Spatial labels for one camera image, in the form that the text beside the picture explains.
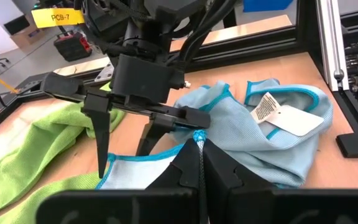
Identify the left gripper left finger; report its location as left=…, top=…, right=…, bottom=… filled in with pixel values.
left=35, top=139, right=200, bottom=224

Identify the silver aluminium post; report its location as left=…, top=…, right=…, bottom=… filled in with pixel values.
left=314, top=0, right=351, bottom=93

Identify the red and black toolbox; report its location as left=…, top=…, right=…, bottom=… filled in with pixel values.
left=53, top=30, right=93, bottom=62

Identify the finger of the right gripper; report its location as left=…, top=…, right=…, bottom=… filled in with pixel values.
left=81, top=92, right=114, bottom=180
left=135, top=112, right=177, bottom=157

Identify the brown cardboard box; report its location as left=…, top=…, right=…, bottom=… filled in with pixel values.
left=9, top=26, right=47, bottom=49

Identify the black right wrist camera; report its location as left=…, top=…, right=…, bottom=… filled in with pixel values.
left=82, top=0, right=129, bottom=35

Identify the silver metal bracket plate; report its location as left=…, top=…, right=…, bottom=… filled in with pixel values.
left=94, top=60, right=115, bottom=83

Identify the yellow PCB-7 label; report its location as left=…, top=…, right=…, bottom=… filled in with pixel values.
left=31, top=8, right=86, bottom=29

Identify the white cloth tag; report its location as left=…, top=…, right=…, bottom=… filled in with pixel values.
left=265, top=105, right=325, bottom=138

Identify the green microfiber towel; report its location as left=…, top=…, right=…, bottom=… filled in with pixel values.
left=0, top=82, right=127, bottom=224

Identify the white printed care label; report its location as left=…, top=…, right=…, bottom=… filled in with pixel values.
left=249, top=91, right=282, bottom=124

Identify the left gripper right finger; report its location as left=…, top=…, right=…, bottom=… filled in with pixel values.
left=204, top=139, right=358, bottom=224

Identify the blue plastic box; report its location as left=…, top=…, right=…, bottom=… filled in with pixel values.
left=242, top=0, right=294, bottom=13

